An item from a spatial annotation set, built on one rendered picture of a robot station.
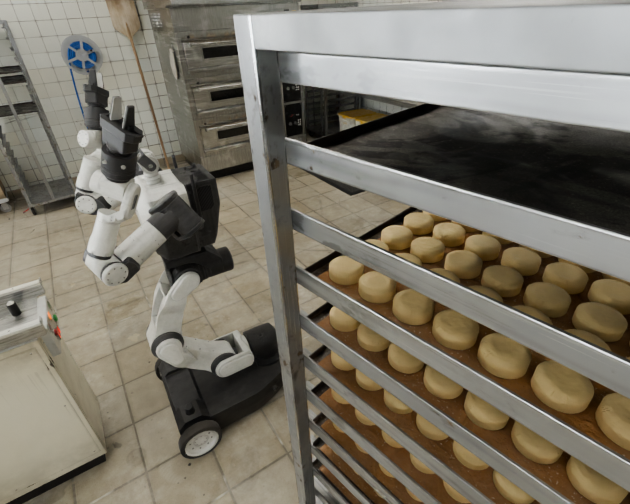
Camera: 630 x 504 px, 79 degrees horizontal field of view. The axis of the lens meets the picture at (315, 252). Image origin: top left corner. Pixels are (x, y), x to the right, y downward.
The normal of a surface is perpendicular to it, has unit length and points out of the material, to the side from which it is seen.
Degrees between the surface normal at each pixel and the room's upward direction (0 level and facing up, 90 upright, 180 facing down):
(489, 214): 90
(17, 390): 90
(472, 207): 90
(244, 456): 0
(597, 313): 0
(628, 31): 90
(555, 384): 0
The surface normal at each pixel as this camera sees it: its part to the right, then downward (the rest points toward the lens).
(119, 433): -0.04, -0.84
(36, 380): 0.53, 0.44
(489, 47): -0.72, 0.40
